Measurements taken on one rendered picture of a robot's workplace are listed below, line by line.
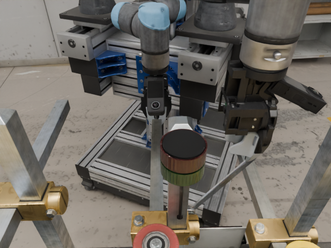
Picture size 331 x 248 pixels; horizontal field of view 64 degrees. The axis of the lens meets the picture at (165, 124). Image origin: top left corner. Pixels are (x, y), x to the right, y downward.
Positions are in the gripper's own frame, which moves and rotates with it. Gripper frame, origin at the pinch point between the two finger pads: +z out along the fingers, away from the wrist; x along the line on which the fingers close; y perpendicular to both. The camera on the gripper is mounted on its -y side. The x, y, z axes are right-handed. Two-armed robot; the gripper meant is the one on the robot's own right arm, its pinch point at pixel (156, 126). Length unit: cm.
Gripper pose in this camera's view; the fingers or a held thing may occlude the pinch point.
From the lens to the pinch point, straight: 83.9
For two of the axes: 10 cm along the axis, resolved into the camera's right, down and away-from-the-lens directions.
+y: -0.3, -6.2, 7.8
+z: 0.0, 7.8, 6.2
